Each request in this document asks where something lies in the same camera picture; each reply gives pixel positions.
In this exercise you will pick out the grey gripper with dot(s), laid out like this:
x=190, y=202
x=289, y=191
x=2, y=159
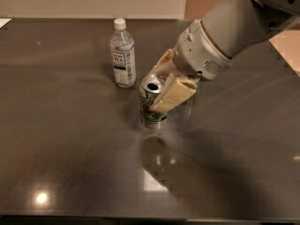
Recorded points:
x=197, y=55

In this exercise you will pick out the clear plastic water bottle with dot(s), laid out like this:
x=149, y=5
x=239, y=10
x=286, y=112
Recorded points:
x=123, y=54

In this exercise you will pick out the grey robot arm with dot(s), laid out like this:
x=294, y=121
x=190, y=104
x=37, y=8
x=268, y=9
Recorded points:
x=235, y=25

